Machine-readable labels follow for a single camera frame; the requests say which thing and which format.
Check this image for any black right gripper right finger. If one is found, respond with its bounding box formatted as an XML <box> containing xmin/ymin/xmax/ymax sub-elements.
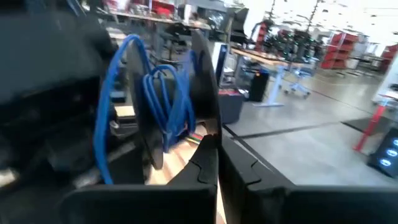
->
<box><xmin>219</xmin><ymin>136</ymin><xmax>398</xmax><ymax>224</ymax></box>

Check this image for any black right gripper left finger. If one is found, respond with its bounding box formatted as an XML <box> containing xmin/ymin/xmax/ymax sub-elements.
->
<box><xmin>60</xmin><ymin>134</ymin><xmax>220</xmax><ymax>224</ymax></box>

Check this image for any blue cord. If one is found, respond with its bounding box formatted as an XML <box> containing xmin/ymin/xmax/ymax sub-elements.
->
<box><xmin>93</xmin><ymin>34</ymin><xmax>198</xmax><ymax>185</ymax></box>

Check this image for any black cable spool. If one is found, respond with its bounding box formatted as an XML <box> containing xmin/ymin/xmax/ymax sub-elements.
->
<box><xmin>126</xmin><ymin>29</ymin><xmax>222</xmax><ymax>170</ymax></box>

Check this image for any black box with red top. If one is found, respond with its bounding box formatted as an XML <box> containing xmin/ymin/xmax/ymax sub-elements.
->
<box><xmin>217</xmin><ymin>88</ymin><xmax>246</xmax><ymax>125</ymax></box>

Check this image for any black computer tower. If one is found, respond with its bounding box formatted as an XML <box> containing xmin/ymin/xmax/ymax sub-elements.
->
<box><xmin>248</xmin><ymin>70</ymin><xmax>271</xmax><ymax>103</ymax></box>

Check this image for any long workbench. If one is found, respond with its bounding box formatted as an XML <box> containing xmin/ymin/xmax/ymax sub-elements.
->
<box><xmin>108</xmin><ymin>9</ymin><xmax>213</xmax><ymax>63</ymax></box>

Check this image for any black office chair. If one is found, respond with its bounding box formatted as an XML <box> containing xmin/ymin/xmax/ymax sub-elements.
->
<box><xmin>164</xmin><ymin>23</ymin><xmax>193</xmax><ymax>63</ymax></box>

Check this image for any light blue office chair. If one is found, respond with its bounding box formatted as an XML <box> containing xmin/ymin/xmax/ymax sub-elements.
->
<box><xmin>283</xmin><ymin>67</ymin><xmax>312</xmax><ymax>100</ymax></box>

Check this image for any white tower device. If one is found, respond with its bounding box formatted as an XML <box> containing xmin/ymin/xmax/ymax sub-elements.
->
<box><xmin>211</xmin><ymin>42</ymin><xmax>230</xmax><ymax>86</ymax></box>

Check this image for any wooden desk with blue legs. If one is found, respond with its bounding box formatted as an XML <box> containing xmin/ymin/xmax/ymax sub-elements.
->
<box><xmin>231</xmin><ymin>46</ymin><xmax>312</xmax><ymax>108</ymax></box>

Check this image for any black lit computer case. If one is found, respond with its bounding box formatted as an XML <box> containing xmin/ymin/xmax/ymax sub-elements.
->
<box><xmin>366</xmin><ymin>127</ymin><xmax>398</xmax><ymax>179</ymax></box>

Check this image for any red tool cart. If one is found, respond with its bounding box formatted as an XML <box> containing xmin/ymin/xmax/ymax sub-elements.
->
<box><xmin>381</xmin><ymin>43</ymin><xmax>398</xmax><ymax>65</ymax></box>
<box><xmin>320</xmin><ymin>32</ymin><xmax>359</xmax><ymax>70</ymax></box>

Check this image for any black monitor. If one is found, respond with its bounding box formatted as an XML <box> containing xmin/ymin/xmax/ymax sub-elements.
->
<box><xmin>229</xmin><ymin>7</ymin><xmax>249</xmax><ymax>44</ymax></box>

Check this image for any bundle of coloured cables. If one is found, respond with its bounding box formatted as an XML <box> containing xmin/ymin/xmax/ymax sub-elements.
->
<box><xmin>186</xmin><ymin>135</ymin><xmax>203</xmax><ymax>146</ymax></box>

